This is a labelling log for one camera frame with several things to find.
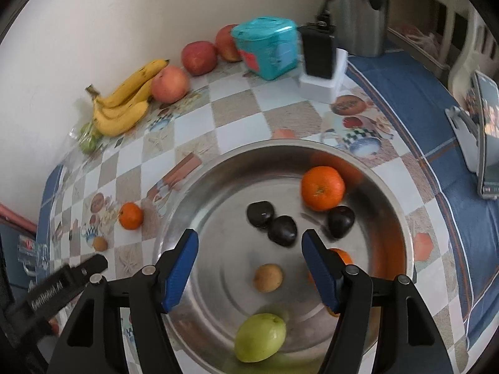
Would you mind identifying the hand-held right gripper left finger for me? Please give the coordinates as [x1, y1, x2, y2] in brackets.
[47, 228, 199, 374]

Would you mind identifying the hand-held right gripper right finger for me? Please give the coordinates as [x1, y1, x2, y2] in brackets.
[301, 229, 455, 374]

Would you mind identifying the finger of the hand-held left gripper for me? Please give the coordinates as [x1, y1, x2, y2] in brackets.
[68, 254, 109, 286]

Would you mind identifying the orange tangerine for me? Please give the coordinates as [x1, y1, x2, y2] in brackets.
[308, 247, 354, 318]
[301, 166, 346, 212]
[118, 202, 144, 230]

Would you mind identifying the dark plum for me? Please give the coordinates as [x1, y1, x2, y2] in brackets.
[267, 215, 298, 247]
[327, 205, 355, 239]
[246, 201, 274, 227]

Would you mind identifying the steel bowl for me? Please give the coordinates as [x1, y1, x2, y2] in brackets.
[154, 139, 416, 374]

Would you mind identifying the clear plastic bag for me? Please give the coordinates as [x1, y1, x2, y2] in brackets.
[69, 119, 104, 154]

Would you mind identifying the pink bar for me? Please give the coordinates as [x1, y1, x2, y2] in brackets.
[0, 202, 37, 234]

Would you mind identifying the bunch of yellow bananas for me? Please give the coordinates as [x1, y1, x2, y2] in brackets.
[86, 59, 171, 138]

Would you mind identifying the checkered printed tablecloth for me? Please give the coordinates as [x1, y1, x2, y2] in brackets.
[37, 49, 499, 374]

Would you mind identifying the white charging dock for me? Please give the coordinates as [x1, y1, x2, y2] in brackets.
[299, 49, 348, 101]

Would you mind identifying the red apple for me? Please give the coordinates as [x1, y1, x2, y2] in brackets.
[181, 41, 218, 76]
[151, 65, 190, 104]
[215, 24, 243, 62]

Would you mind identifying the grey phone stand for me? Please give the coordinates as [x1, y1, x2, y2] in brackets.
[445, 105, 482, 174]

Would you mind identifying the smartphone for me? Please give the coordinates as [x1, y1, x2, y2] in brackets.
[470, 70, 499, 199]

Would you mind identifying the teal plastic container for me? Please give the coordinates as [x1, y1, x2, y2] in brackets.
[231, 17, 300, 81]

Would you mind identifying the steel kettle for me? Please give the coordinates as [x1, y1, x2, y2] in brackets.
[322, 0, 390, 57]

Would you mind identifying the white wooden furniture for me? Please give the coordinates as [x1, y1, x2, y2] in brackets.
[386, 0, 499, 86]

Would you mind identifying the black cable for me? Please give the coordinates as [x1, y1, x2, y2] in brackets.
[315, 0, 390, 28]

